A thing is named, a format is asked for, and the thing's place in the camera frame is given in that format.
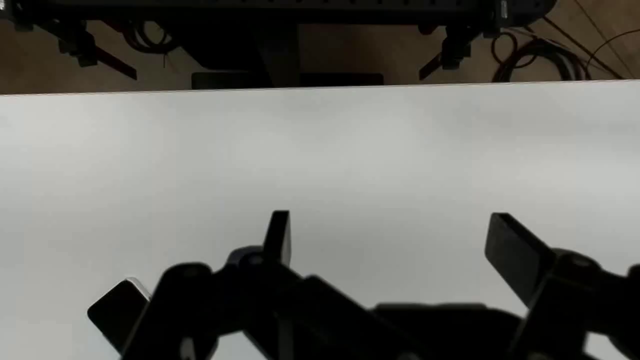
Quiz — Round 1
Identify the black coiled floor cable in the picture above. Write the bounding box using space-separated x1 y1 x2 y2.
489 29 593 85

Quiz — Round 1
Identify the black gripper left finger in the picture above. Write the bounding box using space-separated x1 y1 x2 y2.
121 208 428 360

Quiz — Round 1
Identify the black smartphone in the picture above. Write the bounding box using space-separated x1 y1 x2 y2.
85 276 150 357

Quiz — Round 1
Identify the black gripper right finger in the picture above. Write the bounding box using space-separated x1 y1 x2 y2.
484 212 640 360

